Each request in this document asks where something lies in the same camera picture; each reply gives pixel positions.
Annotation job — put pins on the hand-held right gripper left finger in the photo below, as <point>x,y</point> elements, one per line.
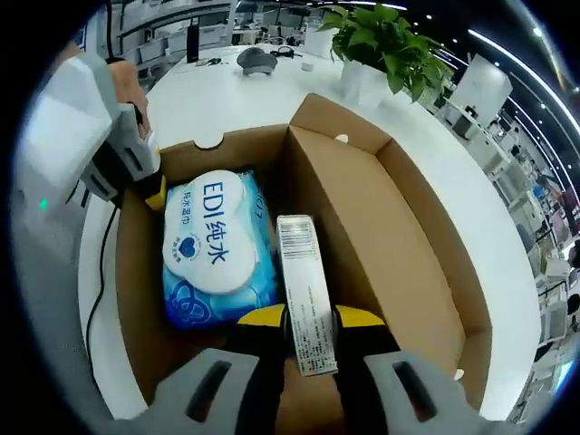
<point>199,399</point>

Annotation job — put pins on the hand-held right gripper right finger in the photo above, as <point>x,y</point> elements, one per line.
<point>408,399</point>

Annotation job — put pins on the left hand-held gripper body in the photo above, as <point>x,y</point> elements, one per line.
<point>63,131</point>

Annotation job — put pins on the blue soft item wipes pack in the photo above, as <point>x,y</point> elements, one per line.
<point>213,254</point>

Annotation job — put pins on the white slim carton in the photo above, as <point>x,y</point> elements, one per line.
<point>303,281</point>

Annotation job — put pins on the brown cardboard shoe box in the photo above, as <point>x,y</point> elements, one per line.
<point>385,235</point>

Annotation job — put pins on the person's left hand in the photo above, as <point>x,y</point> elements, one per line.
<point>129,86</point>

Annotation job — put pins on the black bottle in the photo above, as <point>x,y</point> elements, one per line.
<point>192,45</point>

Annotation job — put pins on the grey mesh office chair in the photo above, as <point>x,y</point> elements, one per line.
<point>45,317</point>

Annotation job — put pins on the grey curved face pad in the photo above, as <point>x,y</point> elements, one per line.
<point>256,59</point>

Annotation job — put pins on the small white cube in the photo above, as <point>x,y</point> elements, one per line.
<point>307,66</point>

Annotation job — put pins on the white storage bin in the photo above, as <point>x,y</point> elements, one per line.
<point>319,43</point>

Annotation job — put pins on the potted green plant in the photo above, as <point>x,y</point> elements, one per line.
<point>385,41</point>

